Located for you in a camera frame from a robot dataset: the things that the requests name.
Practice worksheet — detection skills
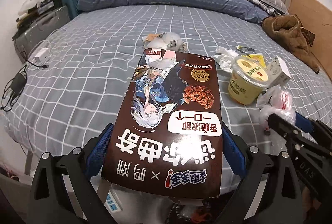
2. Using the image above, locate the small white carton box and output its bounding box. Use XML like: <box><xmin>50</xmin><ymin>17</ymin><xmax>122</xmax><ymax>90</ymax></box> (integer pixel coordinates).
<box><xmin>267</xmin><ymin>56</ymin><xmax>292</xmax><ymax>87</ymax></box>

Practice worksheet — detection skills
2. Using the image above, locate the brown cookie box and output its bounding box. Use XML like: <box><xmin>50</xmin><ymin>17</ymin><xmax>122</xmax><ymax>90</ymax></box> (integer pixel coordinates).
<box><xmin>101</xmin><ymin>49</ymin><xmax>223</xmax><ymax>199</ymax></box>

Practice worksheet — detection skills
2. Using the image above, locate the black lined trash bin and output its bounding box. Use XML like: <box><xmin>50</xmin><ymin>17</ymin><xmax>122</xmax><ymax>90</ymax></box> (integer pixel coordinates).
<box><xmin>165</xmin><ymin>199</ymin><xmax>212</xmax><ymax>223</ymax></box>

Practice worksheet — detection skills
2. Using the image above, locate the white red plastic bag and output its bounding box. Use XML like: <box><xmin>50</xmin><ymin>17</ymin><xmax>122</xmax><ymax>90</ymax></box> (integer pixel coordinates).
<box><xmin>256</xmin><ymin>84</ymin><xmax>295</xmax><ymax>136</ymax></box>

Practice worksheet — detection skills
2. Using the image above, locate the white power strip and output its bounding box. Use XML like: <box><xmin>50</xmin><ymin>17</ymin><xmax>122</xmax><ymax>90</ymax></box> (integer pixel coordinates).
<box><xmin>97</xmin><ymin>179</ymin><xmax>123</xmax><ymax>214</ymax></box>

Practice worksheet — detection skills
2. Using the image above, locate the yellow pudding cup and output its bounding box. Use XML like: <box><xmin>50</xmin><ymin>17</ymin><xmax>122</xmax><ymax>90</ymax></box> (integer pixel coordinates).
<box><xmin>228</xmin><ymin>56</ymin><xmax>270</xmax><ymax>105</ymax></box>

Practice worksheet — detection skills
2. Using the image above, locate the yellow snack wrapper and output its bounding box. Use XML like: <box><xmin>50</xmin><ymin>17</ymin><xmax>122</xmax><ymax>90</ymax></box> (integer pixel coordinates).
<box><xmin>236</xmin><ymin>45</ymin><xmax>266</xmax><ymax>68</ymax></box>

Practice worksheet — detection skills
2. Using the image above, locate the grey checked bed sheet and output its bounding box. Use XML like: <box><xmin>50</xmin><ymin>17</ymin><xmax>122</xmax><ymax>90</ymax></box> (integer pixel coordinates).
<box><xmin>5</xmin><ymin>5</ymin><xmax>331</xmax><ymax>155</ymax></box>

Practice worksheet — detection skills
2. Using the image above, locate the crumpled white tissue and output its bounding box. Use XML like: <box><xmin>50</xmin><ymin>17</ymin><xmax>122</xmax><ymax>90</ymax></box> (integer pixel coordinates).
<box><xmin>212</xmin><ymin>46</ymin><xmax>239</xmax><ymax>73</ymax></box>

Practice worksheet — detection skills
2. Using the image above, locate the brown fleece garment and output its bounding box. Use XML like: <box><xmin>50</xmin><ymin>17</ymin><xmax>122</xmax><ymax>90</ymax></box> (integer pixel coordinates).
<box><xmin>262</xmin><ymin>15</ymin><xmax>320</xmax><ymax>74</ymax></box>

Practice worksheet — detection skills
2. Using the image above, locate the wooden headboard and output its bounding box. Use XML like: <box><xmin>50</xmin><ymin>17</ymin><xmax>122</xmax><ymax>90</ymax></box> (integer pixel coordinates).
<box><xmin>289</xmin><ymin>0</ymin><xmax>332</xmax><ymax>77</ymax></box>

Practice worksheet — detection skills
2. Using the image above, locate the black power adapter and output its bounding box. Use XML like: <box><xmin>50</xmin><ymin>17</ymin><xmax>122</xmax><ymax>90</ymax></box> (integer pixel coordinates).
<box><xmin>10</xmin><ymin>71</ymin><xmax>27</xmax><ymax>97</ymax></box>

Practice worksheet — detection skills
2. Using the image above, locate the white charger adapter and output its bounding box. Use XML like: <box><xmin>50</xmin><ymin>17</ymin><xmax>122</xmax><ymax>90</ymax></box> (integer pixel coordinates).
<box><xmin>34</xmin><ymin>47</ymin><xmax>50</xmax><ymax>64</ymax></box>

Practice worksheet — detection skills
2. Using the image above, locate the clear plastic wrapper pile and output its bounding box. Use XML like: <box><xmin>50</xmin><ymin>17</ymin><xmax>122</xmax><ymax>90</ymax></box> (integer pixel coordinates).
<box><xmin>142</xmin><ymin>32</ymin><xmax>188</xmax><ymax>52</ymax></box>

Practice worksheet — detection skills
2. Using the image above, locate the grey suitcase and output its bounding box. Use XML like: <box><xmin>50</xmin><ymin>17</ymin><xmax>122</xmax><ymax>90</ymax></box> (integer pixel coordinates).
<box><xmin>12</xmin><ymin>6</ymin><xmax>70</xmax><ymax>63</ymax></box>

